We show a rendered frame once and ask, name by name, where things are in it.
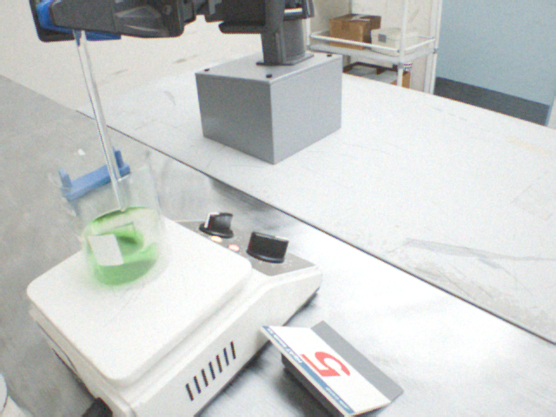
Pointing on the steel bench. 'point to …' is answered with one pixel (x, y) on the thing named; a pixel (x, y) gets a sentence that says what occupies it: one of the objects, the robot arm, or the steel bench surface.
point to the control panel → (248, 254)
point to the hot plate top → (139, 305)
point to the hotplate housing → (195, 351)
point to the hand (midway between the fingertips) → (89, 2)
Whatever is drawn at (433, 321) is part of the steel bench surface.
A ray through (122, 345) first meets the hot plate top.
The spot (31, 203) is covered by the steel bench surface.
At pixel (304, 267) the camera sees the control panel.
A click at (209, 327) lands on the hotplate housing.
